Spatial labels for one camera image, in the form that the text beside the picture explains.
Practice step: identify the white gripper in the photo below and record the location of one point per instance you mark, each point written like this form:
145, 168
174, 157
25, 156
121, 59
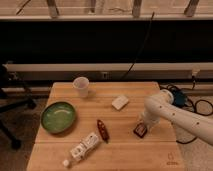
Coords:
149, 119

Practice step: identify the dark eraser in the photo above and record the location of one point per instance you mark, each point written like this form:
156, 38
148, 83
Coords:
140, 130

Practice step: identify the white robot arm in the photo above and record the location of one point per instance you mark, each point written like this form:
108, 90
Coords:
160, 105

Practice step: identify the white sponge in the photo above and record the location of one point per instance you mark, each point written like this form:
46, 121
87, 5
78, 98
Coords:
119, 102

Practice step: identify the dark red toy boat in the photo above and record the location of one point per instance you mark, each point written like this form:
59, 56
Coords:
102, 130

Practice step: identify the clear plastic cup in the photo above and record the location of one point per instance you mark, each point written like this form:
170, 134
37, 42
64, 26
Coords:
81, 85

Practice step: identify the green bowl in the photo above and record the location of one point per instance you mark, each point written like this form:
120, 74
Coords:
58, 117

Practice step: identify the wall power outlet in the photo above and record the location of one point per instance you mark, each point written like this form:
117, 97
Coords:
105, 75

